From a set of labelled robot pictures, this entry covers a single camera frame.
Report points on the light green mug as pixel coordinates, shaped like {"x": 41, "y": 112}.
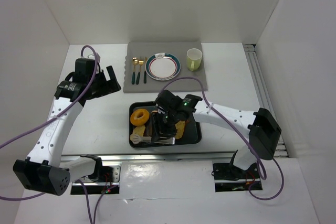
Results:
{"x": 193, "y": 59}

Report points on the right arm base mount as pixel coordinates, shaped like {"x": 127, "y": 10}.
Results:
{"x": 228, "y": 178}

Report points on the aluminium rail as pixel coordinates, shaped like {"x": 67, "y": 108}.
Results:
{"x": 165, "y": 156}
{"x": 258, "y": 79}

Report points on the aluminium rail right side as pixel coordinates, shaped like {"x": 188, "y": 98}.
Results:
{"x": 258, "y": 79}

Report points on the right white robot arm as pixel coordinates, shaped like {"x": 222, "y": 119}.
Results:
{"x": 259, "y": 130}

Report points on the front seeded bread slice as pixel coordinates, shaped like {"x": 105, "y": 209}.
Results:
{"x": 180, "y": 127}

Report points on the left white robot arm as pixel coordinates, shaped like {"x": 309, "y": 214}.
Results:
{"x": 41, "y": 170}

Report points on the black baking tray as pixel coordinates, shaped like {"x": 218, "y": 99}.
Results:
{"x": 192, "y": 132}

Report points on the orange glazed donut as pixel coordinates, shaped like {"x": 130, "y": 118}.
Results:
{"x": 139, "y": 117}

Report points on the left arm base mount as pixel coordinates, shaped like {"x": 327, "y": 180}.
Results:
{"x": 108, "y": 181}

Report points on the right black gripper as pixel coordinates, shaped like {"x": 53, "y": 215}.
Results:
{"x": 163, "y": 128}

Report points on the silver metal tongs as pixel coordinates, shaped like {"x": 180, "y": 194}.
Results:
{"x": 162, "y": 140}

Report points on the brown chocolate croissant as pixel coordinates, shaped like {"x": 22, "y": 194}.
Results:
{"x": 149, "y": 127}

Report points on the gold spoon green handle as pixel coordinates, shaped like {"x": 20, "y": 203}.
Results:
{"x": 135, "y": 61}

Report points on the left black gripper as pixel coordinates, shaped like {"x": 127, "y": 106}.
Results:
{"x": 105, "y": 82}

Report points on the small bread slice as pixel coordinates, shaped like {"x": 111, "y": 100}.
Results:
{"x": 139, "y": 130}

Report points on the white plate teal rim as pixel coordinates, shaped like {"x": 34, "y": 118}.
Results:
{"x": 162, "y": 66}

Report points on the gold fork green handle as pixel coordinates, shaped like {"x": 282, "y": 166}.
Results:
{"x": 144, "y": 70}

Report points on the aluminium rail front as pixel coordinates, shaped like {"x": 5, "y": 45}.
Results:
{"x": 165, "y": 156}

